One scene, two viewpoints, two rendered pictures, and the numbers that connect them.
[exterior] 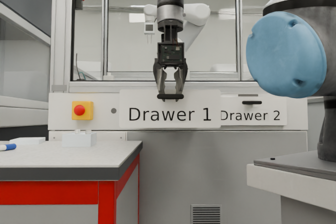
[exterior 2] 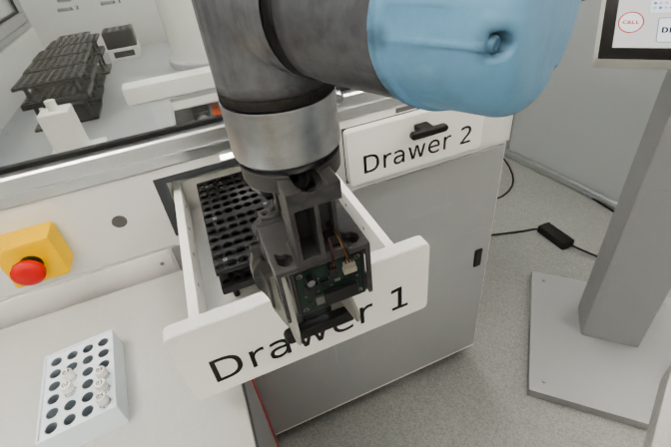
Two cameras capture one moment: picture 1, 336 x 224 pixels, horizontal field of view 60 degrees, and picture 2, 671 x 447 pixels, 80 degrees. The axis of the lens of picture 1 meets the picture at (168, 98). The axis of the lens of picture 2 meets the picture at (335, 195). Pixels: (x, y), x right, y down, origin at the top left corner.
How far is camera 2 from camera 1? 0.67 m
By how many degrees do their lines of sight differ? 42
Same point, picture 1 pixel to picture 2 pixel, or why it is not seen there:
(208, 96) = (401, 266)
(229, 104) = (381, 139)
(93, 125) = (82, 263)
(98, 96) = (60, 205)
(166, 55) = (313, 295)
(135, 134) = not seen: hidden behind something
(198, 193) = not seen: hidden behind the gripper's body
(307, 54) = not seen: outside the picture
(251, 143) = (417, 190)
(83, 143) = (106, 427)
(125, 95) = (185, 346)
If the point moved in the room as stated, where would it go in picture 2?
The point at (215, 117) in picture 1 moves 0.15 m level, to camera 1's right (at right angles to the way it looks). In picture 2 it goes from (416, 294) to (517, 255)
